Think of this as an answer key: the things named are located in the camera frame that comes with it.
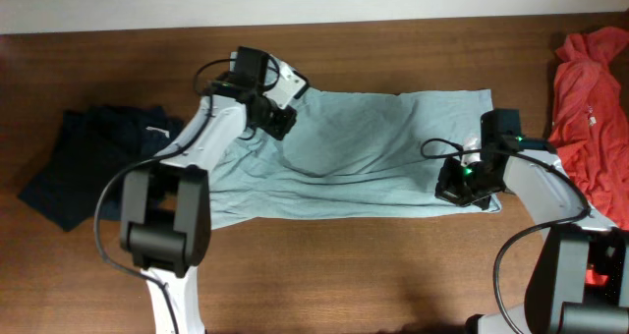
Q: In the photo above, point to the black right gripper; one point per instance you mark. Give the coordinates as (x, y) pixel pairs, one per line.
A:
(446, 188)

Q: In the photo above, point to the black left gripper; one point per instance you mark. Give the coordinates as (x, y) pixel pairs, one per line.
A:
(280, 129)

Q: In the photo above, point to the light blue t-shirt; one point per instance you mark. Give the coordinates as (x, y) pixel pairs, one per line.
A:
(349, 155)

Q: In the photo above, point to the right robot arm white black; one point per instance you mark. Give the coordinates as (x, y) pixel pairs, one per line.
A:
(580, 281)

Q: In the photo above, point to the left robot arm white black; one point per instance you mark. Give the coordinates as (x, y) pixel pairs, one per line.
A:
(166, 221)

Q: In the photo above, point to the red t-shirt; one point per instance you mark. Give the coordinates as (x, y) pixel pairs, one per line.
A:
(589, 128)

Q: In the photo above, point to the dark navy folded garment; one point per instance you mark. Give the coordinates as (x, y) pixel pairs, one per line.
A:
(91, 147)

